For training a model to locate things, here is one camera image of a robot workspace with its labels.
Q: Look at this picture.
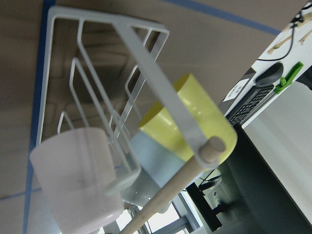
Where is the white wire cup rack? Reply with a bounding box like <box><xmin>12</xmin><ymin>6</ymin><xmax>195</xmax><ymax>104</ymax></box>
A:
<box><xmin>35</xmin><ymin>5</ymin><xmax>226</xmax><ymax>234</ymax></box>

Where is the yellow plastic cup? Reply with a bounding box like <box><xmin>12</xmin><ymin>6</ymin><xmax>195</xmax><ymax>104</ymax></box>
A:
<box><xmin>138</xmin><ymin>73</ymin><xmax>237</xmax><ymax>164</ymax></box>

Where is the black keyboard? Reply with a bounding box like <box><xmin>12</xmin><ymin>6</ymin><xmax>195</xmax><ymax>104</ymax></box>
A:
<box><xmin>226</xmin><ymin>84</ymin><xmax>274</xmax><ymax>125</ymax></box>

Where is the black computer mouse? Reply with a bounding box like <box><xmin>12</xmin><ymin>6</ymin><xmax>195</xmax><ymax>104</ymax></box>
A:
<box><xmin>255</xmin><ymin>62</ymin><xmax>284</xmax><ymax>87</ymax></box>

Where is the grey plastic cup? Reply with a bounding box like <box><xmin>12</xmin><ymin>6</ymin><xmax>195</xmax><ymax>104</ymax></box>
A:
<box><xmin>121</xmin><ymin>168</ymin><xmax>160</xmax><ymax>207</ymax></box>

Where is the light blue plastic cup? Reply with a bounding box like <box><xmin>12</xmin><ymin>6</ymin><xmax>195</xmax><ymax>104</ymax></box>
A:
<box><xmin>130</xmin><ymin>131</ymin><xmax>185</xmax><ymax>187</ymax></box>

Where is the green plastic clamp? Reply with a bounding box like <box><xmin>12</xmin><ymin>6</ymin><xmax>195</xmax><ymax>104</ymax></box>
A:
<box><xmin>274</xmin><ymin>61</ymin><xmax>304</xmax><ymax>95</ymax></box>

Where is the pink plastic cup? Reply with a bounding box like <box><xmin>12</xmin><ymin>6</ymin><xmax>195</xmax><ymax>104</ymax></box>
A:
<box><xmin>30</xmin><ymin>127</ymin><xmax>123</xmax><ymax>234</ymax></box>

